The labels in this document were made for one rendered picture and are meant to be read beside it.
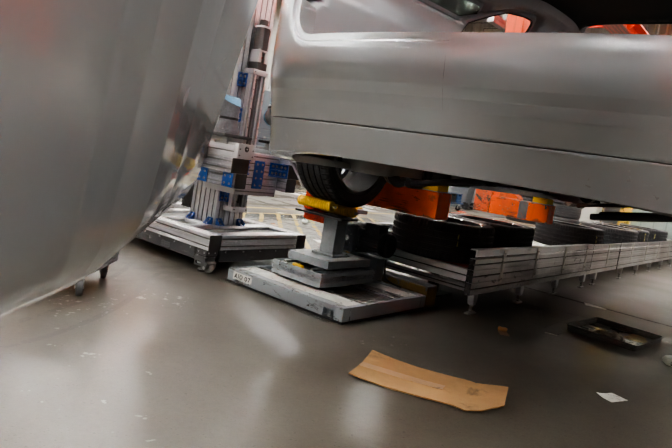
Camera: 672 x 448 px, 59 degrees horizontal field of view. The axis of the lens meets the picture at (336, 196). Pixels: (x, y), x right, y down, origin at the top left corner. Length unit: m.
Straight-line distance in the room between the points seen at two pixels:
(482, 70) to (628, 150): 0.45
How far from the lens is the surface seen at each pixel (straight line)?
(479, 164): 1.84
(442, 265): 3.66
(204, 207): 4.00
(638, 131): 1.69
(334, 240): 3.40
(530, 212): 5.38
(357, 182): 3.55
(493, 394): 2.38
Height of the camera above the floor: 0.79
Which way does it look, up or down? 4 degrees down
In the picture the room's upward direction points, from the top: 9 degrees clockwise
